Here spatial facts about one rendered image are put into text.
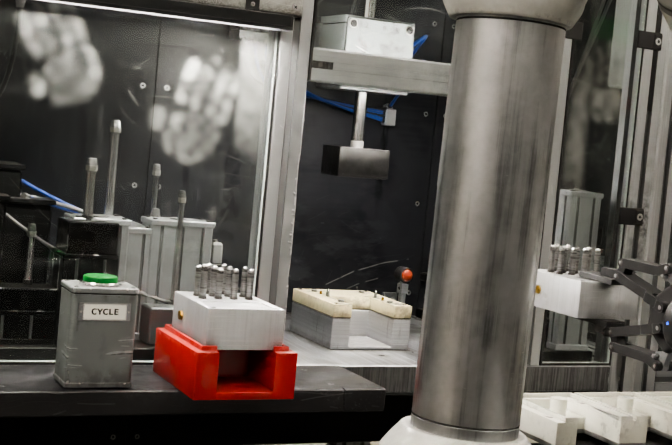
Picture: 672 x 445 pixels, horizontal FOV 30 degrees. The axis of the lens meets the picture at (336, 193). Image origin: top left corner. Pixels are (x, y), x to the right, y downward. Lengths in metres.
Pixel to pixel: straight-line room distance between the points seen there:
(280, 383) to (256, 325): 0.07
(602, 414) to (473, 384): 0.65
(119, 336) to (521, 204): 0.55
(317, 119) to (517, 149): 1.05
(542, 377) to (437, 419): 0.77
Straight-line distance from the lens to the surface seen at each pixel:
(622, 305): 1.70
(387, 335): 1.89
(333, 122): 2.15
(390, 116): 2.18
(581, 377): 1.94
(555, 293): 1.70
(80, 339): 1.45
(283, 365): 1.48
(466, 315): 1.12
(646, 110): 1.96
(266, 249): 1.65
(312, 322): 1.89
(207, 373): 1.44
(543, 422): 1.69
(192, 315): 1.50
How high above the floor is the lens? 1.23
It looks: 3 degrees down
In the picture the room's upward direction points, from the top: 5 degrees clockwise
